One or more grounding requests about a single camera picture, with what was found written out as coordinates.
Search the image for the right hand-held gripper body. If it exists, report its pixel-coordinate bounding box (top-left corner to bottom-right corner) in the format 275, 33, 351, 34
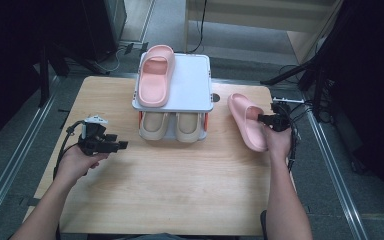
269, 97, 305, 133

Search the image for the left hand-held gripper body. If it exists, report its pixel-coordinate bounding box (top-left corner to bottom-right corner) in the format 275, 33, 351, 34
78, 114, 115, 156

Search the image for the pink slide slipper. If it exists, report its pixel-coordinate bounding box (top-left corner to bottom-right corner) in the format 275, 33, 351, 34
137, 44, 176, 108
227, 93, 274, 153

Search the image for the cream clog shoe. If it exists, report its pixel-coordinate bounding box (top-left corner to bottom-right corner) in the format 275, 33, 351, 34
138, 112, 171, 141
174, 112, 205, 144

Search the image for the white two-tier shoe rack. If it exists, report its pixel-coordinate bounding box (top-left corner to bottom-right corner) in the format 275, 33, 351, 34
132, 51, 215, 141

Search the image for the person's right hand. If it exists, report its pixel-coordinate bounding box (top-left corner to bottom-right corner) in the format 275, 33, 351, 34
262, 125, 294, 164

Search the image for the person's left hand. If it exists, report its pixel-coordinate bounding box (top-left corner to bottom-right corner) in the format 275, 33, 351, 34
53, 144, 110, 187

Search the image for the black metal stand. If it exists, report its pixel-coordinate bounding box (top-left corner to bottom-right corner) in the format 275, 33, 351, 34
37, 42, 112, 108
259, 43, 336, 123

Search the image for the dark curtain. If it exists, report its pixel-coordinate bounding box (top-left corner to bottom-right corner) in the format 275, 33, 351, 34
0, 0, 85, 153
326, 0, 384, 216

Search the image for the beige wooden board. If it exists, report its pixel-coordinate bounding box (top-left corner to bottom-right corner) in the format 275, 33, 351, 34
184, 0, 344, 65

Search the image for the person's grey clothing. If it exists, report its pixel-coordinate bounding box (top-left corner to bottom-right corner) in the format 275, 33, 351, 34
113, 233, 248, 240

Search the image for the dark cabinet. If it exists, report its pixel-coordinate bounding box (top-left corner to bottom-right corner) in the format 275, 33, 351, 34
81, 0, 128, 62

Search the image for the black floor cable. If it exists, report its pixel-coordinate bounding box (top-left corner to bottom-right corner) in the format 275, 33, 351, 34
271, 64, 315, 136

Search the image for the right hand-held gripper cable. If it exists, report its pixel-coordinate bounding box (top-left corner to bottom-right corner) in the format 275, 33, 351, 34
279, 103, 302, 173

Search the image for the hand-held gripper cable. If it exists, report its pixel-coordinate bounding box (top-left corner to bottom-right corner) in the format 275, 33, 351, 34
279, 103, 302, 173
52, 120, 86, 181

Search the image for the left hand-held gripper cable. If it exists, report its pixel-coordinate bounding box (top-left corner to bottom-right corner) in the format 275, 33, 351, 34
52, 120, 86, 181

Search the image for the metal floor rail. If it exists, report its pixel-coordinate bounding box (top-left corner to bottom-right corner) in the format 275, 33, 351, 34
0, 75, 60, 229
303, 106, 370, 240

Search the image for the white floor cable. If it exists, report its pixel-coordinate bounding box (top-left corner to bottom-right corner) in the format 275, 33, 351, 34
94, 47, 124, 73

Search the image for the black hanging cable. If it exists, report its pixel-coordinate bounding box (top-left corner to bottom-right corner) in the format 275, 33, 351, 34
187, 0, 209, 54

